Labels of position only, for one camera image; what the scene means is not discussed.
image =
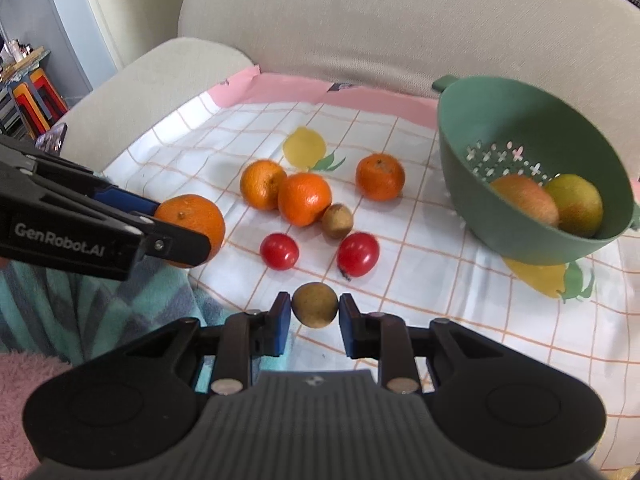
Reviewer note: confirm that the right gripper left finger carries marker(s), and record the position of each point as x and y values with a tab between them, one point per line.
245	337

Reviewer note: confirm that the small brown kiwi fruit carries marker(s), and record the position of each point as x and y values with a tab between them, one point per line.
315	305

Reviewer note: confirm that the colourful stacked stools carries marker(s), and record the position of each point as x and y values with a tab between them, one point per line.
39	103

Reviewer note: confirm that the green colander bowl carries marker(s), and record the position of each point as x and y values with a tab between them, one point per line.
490	127

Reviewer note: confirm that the teal patterned blanket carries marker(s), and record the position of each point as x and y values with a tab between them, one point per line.
77	318

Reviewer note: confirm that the checked lemon print cloth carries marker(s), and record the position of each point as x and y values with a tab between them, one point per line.
582	318

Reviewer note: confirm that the orange mandarin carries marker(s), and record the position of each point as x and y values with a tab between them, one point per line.
196	213
260	184
380	177
303	198

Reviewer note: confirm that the beige sofa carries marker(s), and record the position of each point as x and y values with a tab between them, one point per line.
584	51

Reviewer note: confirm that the pink fluffy fabric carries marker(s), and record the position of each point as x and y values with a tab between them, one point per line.
21	374

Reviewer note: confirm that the red tomato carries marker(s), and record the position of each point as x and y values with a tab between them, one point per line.
357	255
279	251

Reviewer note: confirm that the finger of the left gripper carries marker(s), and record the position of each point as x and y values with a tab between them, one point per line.
165	242
125	198

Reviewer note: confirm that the yellow-green mango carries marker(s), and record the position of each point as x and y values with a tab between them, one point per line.
579	204

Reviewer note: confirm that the red-green mango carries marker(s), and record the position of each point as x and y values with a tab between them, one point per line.
526	195

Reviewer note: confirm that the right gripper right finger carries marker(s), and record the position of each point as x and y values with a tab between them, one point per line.
381	337

